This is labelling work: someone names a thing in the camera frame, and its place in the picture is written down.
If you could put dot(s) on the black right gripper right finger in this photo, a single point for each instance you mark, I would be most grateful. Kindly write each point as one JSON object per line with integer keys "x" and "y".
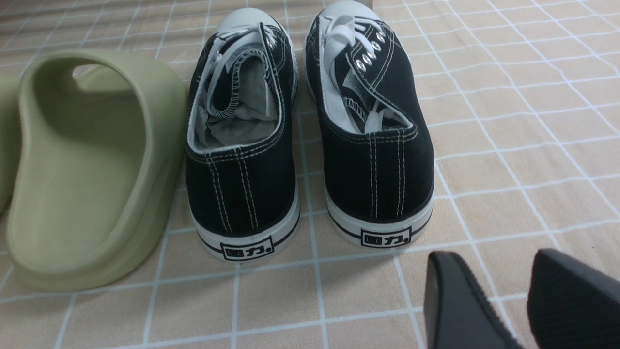
{"x": 571, "y": 305}

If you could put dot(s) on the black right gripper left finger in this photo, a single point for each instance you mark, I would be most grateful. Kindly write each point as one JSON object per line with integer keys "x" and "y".
{"x": 457, "y": 313}

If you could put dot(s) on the right black canvas sneaker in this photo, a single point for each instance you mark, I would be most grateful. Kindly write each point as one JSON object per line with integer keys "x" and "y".
{"x": 378, "y": 153}

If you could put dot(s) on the black canvas sneaker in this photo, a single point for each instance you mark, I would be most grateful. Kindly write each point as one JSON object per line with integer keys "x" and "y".
{"x": 240, "y": 174}
{"x": 378, "y": 153}

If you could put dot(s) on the left black canvas sneaker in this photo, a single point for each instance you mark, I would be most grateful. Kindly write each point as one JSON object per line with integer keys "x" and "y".
{"x": 240, "y": 174}

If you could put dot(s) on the right green foam slipper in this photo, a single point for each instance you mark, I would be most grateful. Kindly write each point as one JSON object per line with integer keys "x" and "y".
{"x": 103, "y": 136}

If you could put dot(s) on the green foam slipper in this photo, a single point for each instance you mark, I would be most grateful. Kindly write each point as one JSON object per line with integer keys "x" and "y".
{"x": 103, "y": 136}
{"x": 10, "y": 137}

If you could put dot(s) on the left green foam slipper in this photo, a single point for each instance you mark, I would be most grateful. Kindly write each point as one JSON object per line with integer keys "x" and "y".
{"x": 10, "y": 137}

